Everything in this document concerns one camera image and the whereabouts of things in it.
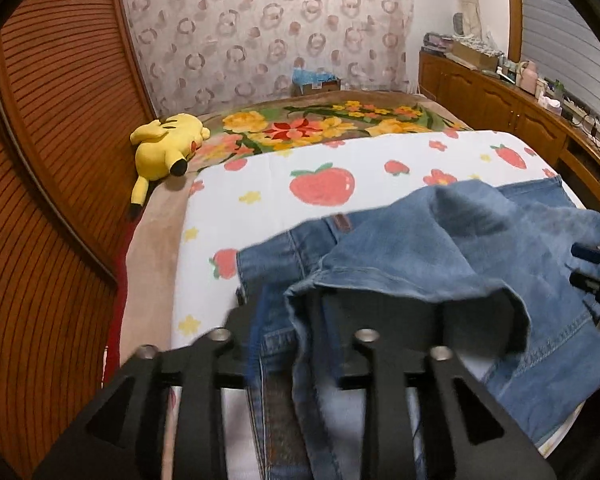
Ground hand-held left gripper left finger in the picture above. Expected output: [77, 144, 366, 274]
[32, 285, 271, 480]

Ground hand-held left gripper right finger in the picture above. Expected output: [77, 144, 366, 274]
[321, 290, 557, 480]

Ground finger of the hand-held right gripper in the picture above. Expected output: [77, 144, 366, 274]
[571, 243, 600, 264]
[569, 272, 600, 294]

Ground blue denim pants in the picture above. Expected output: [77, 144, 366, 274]
[235, 180, 600, 480]

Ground white power strip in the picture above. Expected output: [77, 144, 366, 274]
[562, 97, 600, 123]

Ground white strawberry print blanket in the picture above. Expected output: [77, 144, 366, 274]
[170, 130, 588, 461]

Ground long wooden cabinet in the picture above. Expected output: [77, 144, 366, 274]
[417, 47, 600, 211]

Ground pink kettle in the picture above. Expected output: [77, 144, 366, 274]
[517, 60, 540, 95]

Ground yellow plush toy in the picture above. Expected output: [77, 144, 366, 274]
[128, 113, 212, 221]

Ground grey window blind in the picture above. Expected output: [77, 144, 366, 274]
[517, 0, 600, 126]

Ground floral blanket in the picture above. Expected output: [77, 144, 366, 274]
[120, 91, 476, 356]

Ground open cardboard box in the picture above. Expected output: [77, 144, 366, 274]
[450, 40, 501, 71]

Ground wooden louvered wardrobe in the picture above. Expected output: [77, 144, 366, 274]
[0, 0, 158, 480]

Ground small cardboard box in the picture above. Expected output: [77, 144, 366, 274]
[292, 80, 342, 97]

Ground cream tied window curtain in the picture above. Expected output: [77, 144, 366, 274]
[450, 0, 496, 46]

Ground sheer circle pattern curtain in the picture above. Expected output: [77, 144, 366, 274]
[117, 0, 416, 118]

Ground wooden window frame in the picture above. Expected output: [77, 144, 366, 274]
[505, 0, 527, 61]

